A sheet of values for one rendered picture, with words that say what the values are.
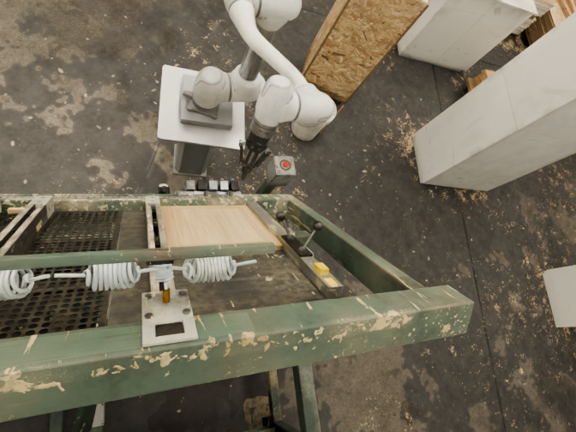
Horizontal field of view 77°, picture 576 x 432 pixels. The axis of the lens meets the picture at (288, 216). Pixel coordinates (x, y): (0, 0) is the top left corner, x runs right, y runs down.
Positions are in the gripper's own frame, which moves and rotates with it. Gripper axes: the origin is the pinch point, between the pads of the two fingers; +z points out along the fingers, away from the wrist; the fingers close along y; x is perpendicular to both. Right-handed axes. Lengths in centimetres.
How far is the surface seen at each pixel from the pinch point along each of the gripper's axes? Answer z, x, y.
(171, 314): -21, -74, -16
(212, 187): 50, 38, -8
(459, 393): 158, -16, 237
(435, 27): -16, 283, 175
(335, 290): -10, -53, 30
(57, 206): 51, 1, -72
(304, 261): -0.6, -37.4, 24.1
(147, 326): -22, -78, -20
